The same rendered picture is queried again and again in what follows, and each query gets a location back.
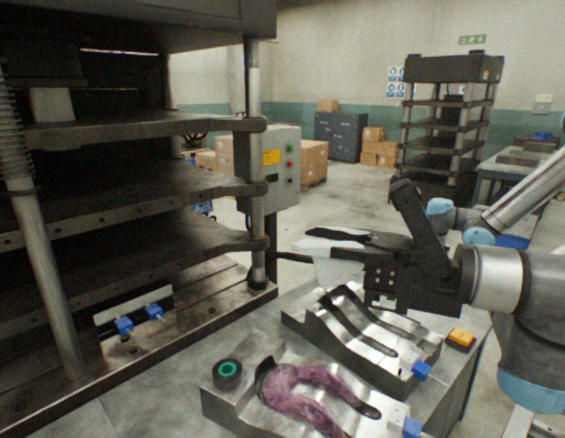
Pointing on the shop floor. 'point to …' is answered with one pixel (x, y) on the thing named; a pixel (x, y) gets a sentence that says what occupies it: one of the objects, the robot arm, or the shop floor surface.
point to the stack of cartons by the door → (377, 149)
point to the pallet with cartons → (313, 163)
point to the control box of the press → (287, 142)
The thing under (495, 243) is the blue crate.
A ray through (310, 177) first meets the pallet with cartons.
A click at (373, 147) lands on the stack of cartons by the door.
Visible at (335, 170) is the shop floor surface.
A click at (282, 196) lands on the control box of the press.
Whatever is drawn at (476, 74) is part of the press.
